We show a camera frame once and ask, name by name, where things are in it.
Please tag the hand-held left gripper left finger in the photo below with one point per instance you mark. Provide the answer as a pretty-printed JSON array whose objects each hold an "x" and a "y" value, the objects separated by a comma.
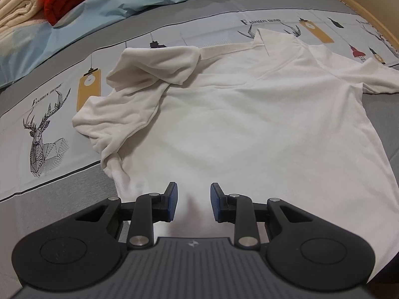
[{"x": 173, "y": 201}]

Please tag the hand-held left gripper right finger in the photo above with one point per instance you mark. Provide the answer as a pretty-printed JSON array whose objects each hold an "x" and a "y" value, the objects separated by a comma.
[{"x": 215, "y": 202}]

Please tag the white short-sleeved shirt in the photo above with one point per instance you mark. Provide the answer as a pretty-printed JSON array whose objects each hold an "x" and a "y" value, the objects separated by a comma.
[{"x": 249, "y": 115}]

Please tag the grey printed bed sheet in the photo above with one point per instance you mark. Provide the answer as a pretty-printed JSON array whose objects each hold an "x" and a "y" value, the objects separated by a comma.
[{"x": 46, "y": 199}]

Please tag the cream folded blanket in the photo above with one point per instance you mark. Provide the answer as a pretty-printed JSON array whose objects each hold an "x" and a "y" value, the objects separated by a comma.
[{"x": 18, "y": 9}]

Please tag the wooden bed frame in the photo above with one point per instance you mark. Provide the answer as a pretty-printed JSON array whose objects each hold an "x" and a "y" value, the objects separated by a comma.
[{"x": 363, "y": 10}]

